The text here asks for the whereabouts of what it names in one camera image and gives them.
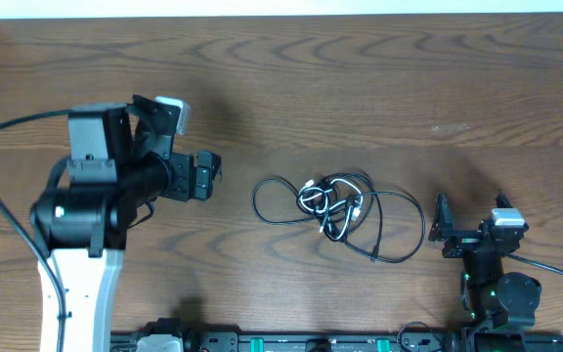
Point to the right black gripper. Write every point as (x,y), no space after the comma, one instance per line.
(470,235)

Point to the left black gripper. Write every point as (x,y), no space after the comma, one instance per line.
(184,177)

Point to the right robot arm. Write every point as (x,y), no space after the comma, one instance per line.
(502,304)

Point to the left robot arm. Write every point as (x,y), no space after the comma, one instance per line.
(121,158)

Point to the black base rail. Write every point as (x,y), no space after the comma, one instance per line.
(173,335)

